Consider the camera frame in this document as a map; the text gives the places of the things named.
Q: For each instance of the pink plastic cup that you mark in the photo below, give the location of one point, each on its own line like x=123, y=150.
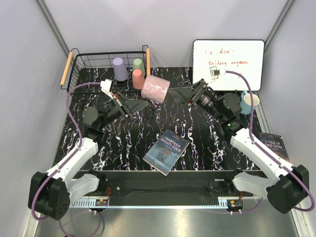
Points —
x=138, y=79

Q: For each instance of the black wire dish rack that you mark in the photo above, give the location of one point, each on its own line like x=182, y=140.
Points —
x=97, y=66

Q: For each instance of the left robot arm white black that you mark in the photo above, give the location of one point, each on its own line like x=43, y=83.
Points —
x=52, y=192

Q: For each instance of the pink ceramic mug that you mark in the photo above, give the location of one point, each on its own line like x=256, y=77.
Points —
x=155, y=89

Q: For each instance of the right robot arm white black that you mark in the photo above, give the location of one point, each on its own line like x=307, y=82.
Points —
x=284, y=184

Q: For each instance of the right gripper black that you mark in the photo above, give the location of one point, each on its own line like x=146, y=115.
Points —
x=185, y=92

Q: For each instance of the purple plastic cup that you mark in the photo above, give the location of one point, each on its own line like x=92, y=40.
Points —
x=120, y=70

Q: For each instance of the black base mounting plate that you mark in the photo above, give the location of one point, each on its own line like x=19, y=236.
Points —
x=211, y=183

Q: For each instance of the Nineteen Eighty-Four book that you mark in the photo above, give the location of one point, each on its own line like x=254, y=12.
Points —
x=165, y=152

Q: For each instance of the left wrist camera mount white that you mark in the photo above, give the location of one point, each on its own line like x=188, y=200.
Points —
x=106, y=88

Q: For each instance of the black marble pattern mat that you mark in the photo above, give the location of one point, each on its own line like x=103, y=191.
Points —
x=130, y=138

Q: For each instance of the green plastic cup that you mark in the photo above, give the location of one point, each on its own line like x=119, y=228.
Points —
x=139, y=64

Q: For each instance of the Tale of Two Cities book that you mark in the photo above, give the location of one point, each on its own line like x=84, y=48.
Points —
x=274, y=143

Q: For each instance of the light blue mug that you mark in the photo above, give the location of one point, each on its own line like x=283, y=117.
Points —
x=248, y=102

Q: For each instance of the white whiteboard black frame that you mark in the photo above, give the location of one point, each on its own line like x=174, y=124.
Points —
x=213, y=59

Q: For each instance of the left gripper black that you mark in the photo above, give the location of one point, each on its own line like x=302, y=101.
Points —
x=130, y=105

